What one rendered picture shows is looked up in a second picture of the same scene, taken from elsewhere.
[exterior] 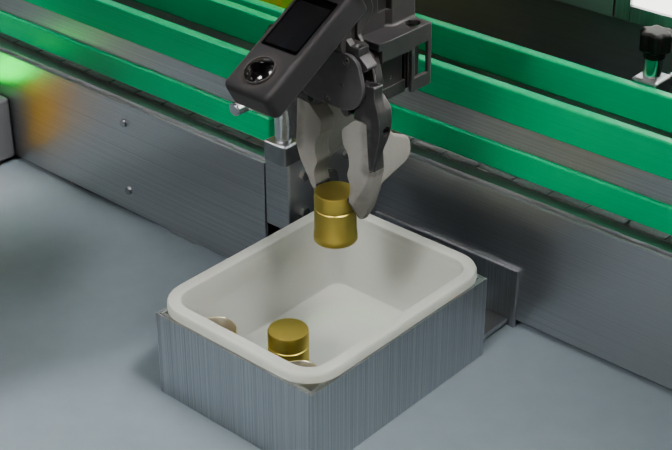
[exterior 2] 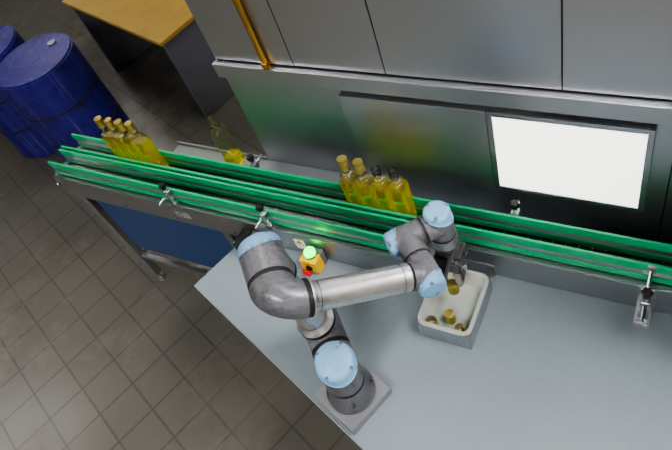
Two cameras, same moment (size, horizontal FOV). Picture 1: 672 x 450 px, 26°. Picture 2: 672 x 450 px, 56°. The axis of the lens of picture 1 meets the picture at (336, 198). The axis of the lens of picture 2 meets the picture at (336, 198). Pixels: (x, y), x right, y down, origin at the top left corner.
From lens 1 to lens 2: 1.12 m
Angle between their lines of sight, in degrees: 19
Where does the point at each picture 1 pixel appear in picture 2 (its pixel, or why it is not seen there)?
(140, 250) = not seen: hidden behind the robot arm
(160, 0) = (361, 215)
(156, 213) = not seen: hidden behind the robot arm
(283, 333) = (448, 315)
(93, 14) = (348, 231)
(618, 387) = (530, 288)
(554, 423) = (520, 307)
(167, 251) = not seen: hidden behind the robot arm
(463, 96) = (466, 232)
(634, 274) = (528, 266)
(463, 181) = (473, 250)
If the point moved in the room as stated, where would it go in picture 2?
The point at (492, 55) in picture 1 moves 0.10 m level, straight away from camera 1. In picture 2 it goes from (466, 211) to (457, 188)
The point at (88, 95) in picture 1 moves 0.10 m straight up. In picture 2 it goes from (353, 249) to (345, 232)
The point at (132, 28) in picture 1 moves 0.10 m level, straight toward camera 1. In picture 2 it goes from (363, 235) to (377, 256)
